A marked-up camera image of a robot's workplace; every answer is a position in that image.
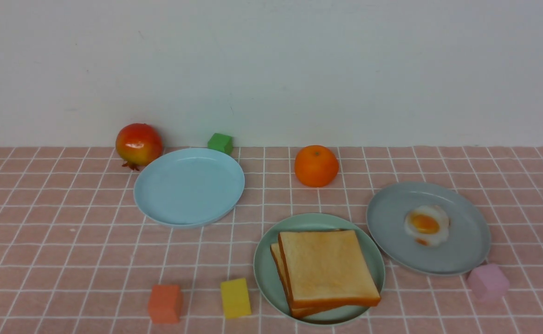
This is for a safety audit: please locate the toast slice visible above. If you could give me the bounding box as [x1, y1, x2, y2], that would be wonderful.
[270, 243, 339, 319]
[277, 230, 381, 308]

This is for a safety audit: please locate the orange mandarin fruit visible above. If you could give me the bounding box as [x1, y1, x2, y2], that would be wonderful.
[294, 145, 339, 187]

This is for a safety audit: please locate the green foam cube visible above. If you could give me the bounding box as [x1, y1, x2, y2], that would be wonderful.
[207, 133, 234, 155]

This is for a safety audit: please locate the light blue plate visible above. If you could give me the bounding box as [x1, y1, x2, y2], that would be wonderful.
[133, 148, 245, 228]

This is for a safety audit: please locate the mint green plate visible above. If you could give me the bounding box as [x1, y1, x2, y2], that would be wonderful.
[254, 213, 385, 326]

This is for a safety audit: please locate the yellow foam cube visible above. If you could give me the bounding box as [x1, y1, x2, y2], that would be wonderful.
[220, 278, 252, 319]

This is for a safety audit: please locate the red pomegranate fruit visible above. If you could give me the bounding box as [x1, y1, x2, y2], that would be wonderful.
[115, 123, 165, 171]

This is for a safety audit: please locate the orange foam cube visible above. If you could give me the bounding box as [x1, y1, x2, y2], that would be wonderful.
[147, 284, 184, 325]

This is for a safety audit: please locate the grey plate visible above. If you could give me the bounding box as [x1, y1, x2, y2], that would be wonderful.
[366, 182, 491, 276]

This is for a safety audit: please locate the pink checkered tablecloth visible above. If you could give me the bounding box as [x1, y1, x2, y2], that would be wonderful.
[0, 146, 543, 334]

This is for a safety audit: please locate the pink foam cube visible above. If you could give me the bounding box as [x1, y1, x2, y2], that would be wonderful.
[466, 263, 511, 302]

